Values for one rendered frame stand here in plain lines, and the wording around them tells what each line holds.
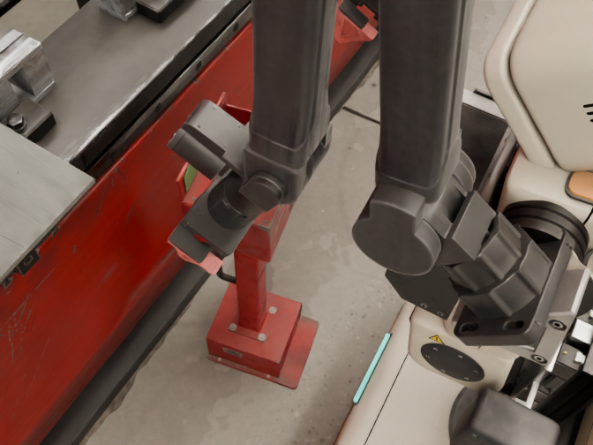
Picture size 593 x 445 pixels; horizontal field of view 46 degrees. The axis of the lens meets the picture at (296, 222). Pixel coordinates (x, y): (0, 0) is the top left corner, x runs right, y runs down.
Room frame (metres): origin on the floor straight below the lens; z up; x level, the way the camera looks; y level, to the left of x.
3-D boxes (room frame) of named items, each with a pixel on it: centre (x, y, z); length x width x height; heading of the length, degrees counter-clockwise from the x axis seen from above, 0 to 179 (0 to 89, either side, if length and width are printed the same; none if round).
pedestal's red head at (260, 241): (0.68, 0.09, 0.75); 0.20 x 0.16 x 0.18; 165
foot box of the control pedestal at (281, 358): (0.67, 0.06, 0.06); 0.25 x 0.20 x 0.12; 75
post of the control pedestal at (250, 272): (0.68, 0.09, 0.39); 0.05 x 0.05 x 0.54; 75
